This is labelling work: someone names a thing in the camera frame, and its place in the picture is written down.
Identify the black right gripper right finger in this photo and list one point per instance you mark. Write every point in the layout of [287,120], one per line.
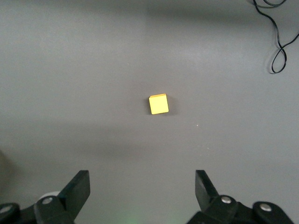
[210,205]

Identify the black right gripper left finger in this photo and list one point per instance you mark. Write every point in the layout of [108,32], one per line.
[70,200]

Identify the yellow cube block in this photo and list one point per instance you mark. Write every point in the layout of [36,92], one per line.
[158,105]

